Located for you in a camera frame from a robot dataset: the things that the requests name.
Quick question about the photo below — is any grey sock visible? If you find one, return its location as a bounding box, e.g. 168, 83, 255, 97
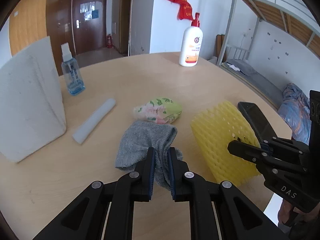
115, 120, 184, 188

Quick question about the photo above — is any person's right hand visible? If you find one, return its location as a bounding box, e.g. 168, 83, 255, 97
278, 199, 301, 227

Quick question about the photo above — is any wooden wardrobe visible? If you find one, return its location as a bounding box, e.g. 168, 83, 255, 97
9, 0, 73, 77

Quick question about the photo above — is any grey blanket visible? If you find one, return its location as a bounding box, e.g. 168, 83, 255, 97
226, 59, 258, 77

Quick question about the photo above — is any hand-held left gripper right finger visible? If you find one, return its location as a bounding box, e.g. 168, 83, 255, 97
167, 147, 288, 240

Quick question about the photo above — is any black smartphone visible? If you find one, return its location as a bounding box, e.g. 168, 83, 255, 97
237, 101, 278, 143

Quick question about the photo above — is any grey metal bunk bed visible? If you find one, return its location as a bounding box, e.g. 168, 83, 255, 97
216, 0, 320, 112

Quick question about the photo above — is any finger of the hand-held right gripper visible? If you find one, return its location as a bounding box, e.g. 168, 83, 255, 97
260, 136, 312, 160
227, 140, 279, 177

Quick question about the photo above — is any blue orange patterned quilt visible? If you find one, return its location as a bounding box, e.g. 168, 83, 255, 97
277, 83, 312, 143

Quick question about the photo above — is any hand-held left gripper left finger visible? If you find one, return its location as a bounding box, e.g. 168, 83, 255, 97
32, 147, 155, 240

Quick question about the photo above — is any yellow foam net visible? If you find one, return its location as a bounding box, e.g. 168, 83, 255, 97
190, 101, 262, 187

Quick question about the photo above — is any white foam tube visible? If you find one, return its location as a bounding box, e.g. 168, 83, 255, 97
72, 98, 116, 145

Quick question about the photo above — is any white lotion pump bottle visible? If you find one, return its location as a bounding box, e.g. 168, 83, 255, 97
179, 12, 203, 67

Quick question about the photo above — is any wooden board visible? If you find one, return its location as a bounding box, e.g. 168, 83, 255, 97
215, 35, 226, 64

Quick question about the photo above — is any dark brown entrance door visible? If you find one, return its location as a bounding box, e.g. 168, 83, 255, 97
72, 0, 108, 55

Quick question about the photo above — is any white foam box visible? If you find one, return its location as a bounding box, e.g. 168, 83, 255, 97
0, 36, 68, 163

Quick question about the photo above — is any green floral tissue pack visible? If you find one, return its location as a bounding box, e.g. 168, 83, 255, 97
133, 97, 183, 125

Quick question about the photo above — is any brown side door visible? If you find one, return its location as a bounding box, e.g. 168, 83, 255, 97
119, 0, 132, 56

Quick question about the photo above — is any clear blue spray bottle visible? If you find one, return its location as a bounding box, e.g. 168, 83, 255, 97
61, 43, 86, 96

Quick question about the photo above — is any white door notice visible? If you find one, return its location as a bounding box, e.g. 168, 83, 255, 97
80, 2, 97, 14

